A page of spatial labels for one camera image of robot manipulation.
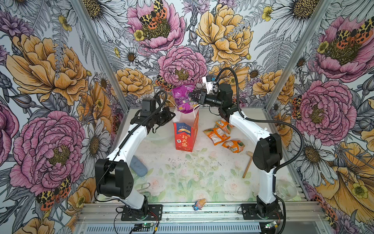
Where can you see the orange snack bag right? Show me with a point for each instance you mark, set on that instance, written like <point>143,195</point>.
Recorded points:
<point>235,146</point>

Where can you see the orange snack bag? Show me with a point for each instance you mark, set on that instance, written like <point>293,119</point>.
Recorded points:
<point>217,135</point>
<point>235,146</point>
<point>225,126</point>

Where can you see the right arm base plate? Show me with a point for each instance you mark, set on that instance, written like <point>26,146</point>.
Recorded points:
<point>252,211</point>

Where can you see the wooden mallet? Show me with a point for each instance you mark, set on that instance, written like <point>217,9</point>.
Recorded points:
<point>250,154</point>

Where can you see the metal paper clip upper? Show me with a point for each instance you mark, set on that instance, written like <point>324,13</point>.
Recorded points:
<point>144,187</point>

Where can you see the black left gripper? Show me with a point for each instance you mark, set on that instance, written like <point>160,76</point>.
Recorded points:
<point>168,113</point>

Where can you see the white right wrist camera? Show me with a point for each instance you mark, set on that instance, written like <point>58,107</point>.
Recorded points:
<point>209,82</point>

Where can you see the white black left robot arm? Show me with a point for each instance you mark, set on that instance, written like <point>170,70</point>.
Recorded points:
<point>113,175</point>

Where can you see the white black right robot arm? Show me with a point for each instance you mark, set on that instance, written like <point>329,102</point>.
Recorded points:
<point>267,155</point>

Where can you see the small wrapped candy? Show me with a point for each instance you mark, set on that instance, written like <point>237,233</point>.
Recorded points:
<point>199,204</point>

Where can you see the orange snack bag left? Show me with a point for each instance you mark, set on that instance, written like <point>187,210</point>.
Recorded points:
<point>217,135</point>

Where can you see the aluminium front rail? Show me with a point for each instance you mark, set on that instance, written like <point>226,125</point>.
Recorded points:
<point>104,213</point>

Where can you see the purple grape snack bag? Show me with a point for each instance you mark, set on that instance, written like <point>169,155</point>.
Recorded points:
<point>184,103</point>

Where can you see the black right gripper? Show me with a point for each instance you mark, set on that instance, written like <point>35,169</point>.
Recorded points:
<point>202,97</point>

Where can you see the red paper gift bag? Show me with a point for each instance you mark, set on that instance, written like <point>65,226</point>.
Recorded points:
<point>186,129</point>

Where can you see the clear glass cup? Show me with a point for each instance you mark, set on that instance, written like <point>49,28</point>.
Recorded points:
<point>286,190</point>

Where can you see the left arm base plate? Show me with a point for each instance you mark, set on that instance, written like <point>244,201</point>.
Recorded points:
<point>151,212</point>

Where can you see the blue grey oval sponge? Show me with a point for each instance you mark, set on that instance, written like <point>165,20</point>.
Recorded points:
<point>138,167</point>

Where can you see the orange snack bag top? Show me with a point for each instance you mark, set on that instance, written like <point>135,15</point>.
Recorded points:
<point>225,126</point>

